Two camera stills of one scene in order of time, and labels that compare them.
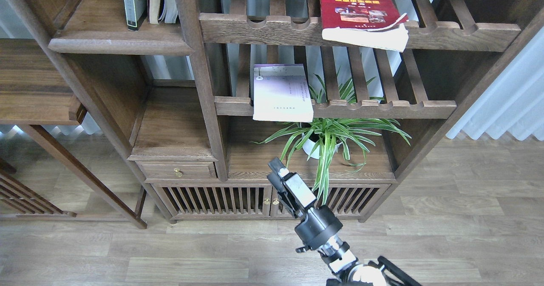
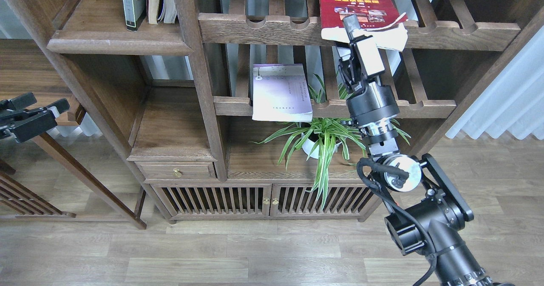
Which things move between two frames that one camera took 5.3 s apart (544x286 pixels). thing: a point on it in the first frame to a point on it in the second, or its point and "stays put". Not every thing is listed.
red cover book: (366, 17) stays put
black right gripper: (321, 223) to (373, 107)
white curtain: (514, 103) stays put
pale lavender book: (281, 92) stays put
